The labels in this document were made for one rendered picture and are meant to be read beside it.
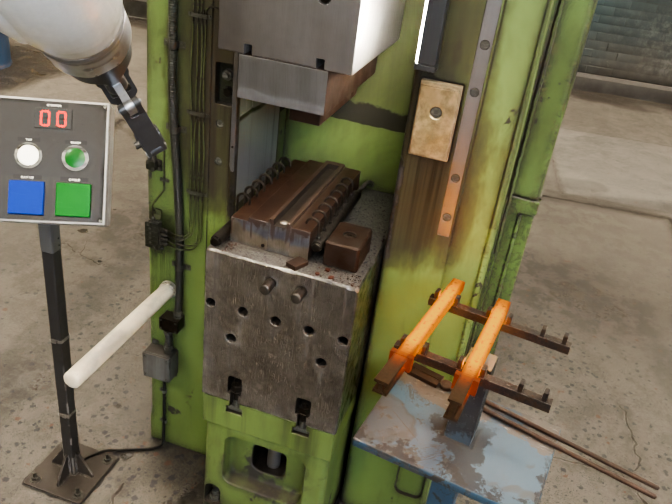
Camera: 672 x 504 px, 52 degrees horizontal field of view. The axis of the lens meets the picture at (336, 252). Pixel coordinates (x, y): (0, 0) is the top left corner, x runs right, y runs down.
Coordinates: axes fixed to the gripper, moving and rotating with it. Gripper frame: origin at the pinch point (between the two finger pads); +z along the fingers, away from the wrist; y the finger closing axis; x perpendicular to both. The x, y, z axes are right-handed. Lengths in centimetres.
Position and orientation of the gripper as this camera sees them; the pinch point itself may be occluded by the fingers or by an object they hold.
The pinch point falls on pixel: (126, 98)
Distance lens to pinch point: 95.0
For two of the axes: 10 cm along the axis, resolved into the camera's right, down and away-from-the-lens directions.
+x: 8.5, -5.0, 1.4
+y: 5.1, 8.6, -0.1
